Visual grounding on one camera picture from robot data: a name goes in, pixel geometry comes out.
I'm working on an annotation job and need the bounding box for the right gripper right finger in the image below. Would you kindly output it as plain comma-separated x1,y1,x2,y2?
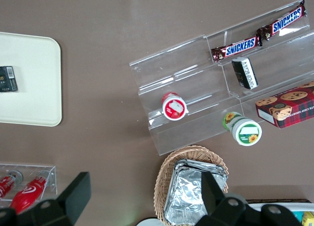
196,171,247,226

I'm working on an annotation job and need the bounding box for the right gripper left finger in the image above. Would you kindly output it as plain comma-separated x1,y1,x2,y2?
30,171,92,226

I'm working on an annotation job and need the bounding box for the white rectangular snack tray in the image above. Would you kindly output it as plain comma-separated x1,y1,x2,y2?
245,201,314,226

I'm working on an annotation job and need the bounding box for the light wicker oval basket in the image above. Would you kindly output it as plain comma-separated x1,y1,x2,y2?
153,144,230,225

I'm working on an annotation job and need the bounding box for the beige plastic tray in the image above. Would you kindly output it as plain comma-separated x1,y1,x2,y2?
0,31,62,127

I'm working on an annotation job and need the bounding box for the stack of foil trays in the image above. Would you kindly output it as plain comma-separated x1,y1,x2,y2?
163,159,229,226

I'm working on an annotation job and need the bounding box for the clear acrylic bottle rack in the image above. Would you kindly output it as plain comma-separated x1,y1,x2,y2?
0,163,58,209

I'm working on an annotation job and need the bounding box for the red cola bottle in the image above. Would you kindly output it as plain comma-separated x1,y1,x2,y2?
0,170,25,200
9,175,48,214

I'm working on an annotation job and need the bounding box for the green lid sunflower cup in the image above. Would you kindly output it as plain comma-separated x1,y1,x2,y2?
222,111,263,147

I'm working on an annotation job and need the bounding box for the teal snack packet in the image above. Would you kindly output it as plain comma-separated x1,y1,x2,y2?
291,210,305,221

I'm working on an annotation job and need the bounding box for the red lid strawberry cup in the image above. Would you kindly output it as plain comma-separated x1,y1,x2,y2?
161,91,190,120

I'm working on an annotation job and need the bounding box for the yellow snack packet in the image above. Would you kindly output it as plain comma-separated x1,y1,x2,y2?
302,211,314,226

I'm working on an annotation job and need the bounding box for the red plaid cookie box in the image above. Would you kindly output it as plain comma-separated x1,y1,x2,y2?
255,81,314,130

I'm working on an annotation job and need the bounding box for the clear acrylic stepped shelf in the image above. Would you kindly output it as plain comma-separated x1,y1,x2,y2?
129,0,314,156

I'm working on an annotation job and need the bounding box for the black box with white side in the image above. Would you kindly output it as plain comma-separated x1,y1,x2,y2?
231,56,259,90

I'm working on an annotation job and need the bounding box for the small black card box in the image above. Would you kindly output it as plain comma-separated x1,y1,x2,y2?
0,65,19,93

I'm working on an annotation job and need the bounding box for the Snickers chocolate bar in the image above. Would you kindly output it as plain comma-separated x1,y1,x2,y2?
256,0,308,42
210,35,263,64

